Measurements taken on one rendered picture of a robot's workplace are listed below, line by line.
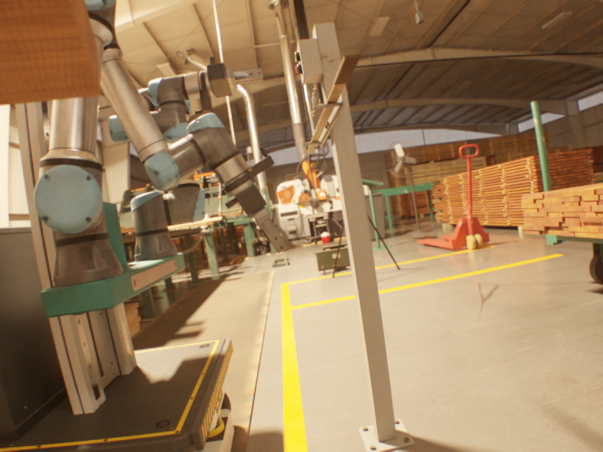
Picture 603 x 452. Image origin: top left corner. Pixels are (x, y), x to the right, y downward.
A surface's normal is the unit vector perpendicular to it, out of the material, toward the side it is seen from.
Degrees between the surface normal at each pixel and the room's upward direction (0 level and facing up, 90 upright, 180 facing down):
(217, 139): 90
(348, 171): 90
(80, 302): 90
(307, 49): 90
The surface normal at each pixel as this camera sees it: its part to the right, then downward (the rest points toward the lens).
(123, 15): 0.07, 0.04
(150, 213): 0.32, 0.00
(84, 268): 0.40, -0.32
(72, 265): 0.07, -0.26
